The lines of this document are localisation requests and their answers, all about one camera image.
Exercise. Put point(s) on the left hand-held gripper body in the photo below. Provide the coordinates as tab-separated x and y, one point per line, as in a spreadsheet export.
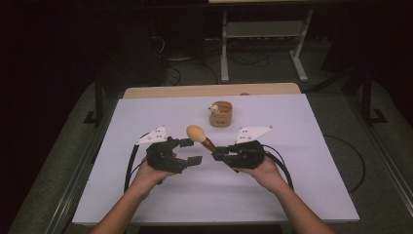
162	157

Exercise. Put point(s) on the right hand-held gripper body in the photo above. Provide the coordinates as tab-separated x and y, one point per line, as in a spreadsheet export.
245	154

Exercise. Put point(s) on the makeup brush with gold ferrule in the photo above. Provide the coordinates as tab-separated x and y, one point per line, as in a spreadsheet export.
196	133

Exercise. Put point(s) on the tan bear pen holder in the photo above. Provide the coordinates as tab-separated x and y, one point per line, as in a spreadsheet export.
221	115

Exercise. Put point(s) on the person's left hand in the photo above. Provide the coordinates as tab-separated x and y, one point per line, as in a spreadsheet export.
147	178

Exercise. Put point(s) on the person's right hand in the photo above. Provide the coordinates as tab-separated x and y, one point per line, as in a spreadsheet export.
266	175

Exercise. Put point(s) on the white table mat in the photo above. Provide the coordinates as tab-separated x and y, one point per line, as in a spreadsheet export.
195	195

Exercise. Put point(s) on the black upright stand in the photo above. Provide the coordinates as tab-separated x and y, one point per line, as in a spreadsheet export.
98	100
367	100

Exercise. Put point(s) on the metal shelf stand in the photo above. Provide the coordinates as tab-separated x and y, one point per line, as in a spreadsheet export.
263	29

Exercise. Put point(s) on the aluminium floor rail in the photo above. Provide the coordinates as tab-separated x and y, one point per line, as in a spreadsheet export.
74	182
386	162

